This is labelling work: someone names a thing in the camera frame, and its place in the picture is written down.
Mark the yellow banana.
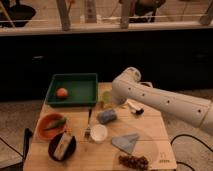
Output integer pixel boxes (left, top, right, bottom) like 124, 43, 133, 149
115, 103, 127, 109

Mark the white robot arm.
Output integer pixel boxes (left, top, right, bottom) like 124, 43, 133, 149
112, 67, 213, 136

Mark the green plastic tray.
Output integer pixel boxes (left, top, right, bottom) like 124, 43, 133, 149
45, 73, 98, 107

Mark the light green cup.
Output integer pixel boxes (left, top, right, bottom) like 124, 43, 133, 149
102, 91, 112, 108

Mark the blue sponge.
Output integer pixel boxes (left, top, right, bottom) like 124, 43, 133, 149
97, 109, 117, 124

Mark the white dish brush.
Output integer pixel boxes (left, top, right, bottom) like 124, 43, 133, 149
127, 101, 144, 116

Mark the orange fruit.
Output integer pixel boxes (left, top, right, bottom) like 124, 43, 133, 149
56, 88, 68, 99

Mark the white cup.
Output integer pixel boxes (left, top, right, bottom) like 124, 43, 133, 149
90, 124, 108, 143

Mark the silver fork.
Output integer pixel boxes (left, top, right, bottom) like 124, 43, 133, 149
84, 109, 92, 138

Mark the green vegetable in bowl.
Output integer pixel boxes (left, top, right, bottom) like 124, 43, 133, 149
43, 118, 66, 131

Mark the orange bowl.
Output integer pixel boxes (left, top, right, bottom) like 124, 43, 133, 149
37, 113, 67, 141

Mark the white sandwich block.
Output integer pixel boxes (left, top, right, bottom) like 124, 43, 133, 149
53, 133, 73, 160

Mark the brown grape bunch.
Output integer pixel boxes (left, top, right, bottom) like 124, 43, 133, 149
119, 156, 149, 171

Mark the black clamp left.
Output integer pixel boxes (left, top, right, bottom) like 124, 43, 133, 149
0, 128, 33, 171

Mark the black round stool base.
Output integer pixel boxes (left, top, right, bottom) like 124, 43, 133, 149
0, 4, 36, 27

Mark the black cable right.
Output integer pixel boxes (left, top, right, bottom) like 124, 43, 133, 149
170, 133, 213, 171

